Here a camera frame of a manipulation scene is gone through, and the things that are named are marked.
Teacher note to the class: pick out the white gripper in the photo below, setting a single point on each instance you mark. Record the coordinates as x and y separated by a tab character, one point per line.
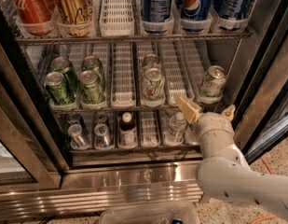
212	124

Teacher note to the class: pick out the white 7up can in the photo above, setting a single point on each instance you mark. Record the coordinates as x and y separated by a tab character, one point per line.
150	61
213	81
153	84

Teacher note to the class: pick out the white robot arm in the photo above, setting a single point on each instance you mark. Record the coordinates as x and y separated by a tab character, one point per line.
224	173

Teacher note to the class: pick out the fridge glass door right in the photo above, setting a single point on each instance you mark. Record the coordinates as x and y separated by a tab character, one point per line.
265	123

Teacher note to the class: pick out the white empty tray middle shelf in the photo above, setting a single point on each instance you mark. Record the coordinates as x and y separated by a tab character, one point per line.
123	83

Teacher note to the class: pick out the white empty tray shelf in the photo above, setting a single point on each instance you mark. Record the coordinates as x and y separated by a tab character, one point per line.
123	83
116	18

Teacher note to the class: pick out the silver blue can bottom front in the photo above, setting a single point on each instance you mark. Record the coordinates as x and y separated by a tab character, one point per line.
102	137

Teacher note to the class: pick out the blue Pepsi can middle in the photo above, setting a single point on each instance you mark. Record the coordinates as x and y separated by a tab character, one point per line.
194	12

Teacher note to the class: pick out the green can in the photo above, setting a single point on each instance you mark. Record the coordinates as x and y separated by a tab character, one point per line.
64	66
94	64
91	87
58	88

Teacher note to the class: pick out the blue Pepsi can left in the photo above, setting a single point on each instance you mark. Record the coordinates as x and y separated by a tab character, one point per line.
155	15

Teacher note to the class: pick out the stainless steel fridge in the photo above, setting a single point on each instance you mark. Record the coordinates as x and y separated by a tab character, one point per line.
43	172

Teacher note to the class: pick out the white empty tray top shelf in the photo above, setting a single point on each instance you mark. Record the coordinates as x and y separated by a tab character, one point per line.
116	18

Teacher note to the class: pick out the silver can bottom back left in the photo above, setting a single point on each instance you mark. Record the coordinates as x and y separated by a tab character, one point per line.
76	118

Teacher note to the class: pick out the silver can bottom front left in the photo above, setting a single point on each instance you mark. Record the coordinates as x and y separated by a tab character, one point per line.
77	133

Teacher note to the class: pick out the green can back left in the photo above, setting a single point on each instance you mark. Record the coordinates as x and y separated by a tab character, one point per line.
64	66

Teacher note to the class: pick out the green can front left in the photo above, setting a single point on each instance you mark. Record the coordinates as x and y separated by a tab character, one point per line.
58	88

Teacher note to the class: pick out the gold soda can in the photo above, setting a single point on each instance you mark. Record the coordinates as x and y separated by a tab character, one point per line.
76	16

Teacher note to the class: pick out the red Coca-Cola can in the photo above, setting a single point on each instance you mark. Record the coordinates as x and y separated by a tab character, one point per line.
34	14

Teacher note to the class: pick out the clear water bottle right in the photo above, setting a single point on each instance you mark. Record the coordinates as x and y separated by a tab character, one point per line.
190	135

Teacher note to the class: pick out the clear water bottle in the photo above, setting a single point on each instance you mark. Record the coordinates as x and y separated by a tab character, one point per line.
174	135
190	135

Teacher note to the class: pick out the clear water bottle left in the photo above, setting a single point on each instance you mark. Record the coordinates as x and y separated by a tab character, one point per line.
174	135

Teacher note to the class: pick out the dark drink bottle white cap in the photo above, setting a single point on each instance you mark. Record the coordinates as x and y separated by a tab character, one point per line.
128	131

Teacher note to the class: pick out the clear plastic bin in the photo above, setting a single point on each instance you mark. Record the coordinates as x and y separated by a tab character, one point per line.
153	213

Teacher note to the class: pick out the middle wire shelf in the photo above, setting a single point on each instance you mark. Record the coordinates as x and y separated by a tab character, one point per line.
212	107

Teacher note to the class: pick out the wire shelf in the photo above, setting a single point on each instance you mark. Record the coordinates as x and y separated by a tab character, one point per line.
212	107
133	38

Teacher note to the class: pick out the top wire shelf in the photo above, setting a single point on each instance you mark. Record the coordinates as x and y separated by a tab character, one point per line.
133	38

